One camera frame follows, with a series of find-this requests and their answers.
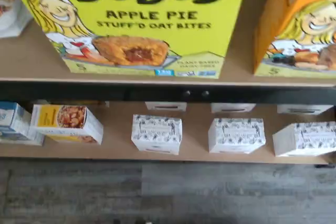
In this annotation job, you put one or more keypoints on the green Bobo's apple pie box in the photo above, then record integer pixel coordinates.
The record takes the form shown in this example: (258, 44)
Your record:
(147, 37)

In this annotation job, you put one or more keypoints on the red label granola bag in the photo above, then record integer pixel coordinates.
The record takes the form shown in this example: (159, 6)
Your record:
(10, 11)

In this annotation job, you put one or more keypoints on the blue white granola box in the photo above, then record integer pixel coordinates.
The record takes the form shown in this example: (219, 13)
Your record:
(15, 124)

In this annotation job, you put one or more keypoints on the yellow white granola box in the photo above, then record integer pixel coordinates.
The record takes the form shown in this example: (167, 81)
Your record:
(65, 121)

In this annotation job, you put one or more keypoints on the white patterned pantry box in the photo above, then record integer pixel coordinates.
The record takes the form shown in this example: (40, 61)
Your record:
(165, 107)
(236, 136)
(304, 110)
(232, 108)
(156, 134)
(307, 140)

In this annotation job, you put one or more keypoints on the white patterned boxes group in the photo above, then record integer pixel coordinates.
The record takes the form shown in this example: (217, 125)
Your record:
(115, 140)

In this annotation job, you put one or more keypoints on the orange Bobo's peanut butter box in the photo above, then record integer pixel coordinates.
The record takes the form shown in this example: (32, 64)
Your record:
(288, 37)

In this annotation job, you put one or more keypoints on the wooden shelf board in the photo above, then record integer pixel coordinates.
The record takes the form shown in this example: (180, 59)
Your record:
(26, 58)

